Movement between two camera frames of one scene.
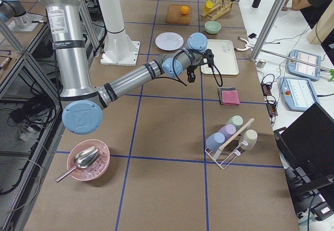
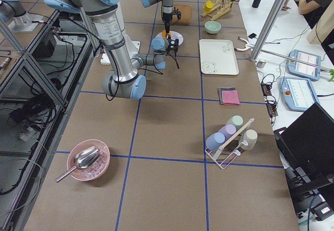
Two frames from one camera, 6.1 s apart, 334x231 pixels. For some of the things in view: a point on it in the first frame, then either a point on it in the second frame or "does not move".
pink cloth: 230,97 does not move
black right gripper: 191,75 -> 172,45
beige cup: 250,136 does not move
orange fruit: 184,10 -> 164,33
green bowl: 212,26 does not move
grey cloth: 221,102 does not move
